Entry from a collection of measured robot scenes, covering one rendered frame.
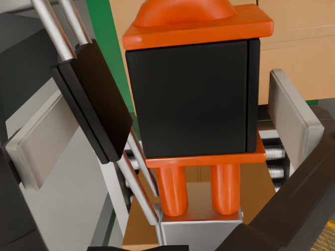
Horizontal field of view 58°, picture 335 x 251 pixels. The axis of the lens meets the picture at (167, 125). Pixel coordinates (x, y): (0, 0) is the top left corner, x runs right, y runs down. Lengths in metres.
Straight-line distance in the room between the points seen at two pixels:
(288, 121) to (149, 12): 0.09
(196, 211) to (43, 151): 0.12
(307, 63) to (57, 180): 1.62
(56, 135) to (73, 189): 1.91
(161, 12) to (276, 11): 0.77
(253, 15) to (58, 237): 2.40
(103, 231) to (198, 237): 1.28
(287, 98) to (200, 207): 0.12
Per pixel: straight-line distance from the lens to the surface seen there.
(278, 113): 0.18
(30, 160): 0.17
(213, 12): 0.17
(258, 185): 0.90
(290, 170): 1.11
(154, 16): 0.17
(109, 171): 1.11
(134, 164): 1.13
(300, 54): 0.97
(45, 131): 0.18
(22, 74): 1.31
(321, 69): 1.01
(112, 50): 1.53
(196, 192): 0.26
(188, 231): 0.24
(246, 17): 0.17
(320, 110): 0.17
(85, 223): 2.31
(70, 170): 1.99
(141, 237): 0.80
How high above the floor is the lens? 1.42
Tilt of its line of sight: 59 degrees down
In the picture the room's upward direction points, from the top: 172 degrees counter-clockwise
